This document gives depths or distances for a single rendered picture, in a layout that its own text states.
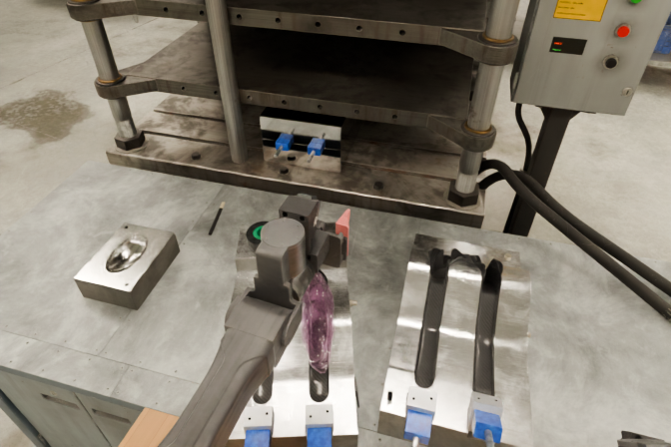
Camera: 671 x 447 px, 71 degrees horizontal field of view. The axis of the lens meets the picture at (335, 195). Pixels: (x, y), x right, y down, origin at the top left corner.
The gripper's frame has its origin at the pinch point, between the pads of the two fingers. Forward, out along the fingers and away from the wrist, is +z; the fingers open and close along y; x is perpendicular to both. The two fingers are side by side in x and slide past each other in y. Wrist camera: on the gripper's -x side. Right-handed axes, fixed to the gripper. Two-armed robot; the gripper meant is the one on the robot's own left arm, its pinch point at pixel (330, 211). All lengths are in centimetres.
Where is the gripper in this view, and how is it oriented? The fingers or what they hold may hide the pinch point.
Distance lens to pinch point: 79.6
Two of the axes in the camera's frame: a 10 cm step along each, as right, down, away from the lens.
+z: 3.4, -5.7, 7.5
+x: -0.1, 7.9, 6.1
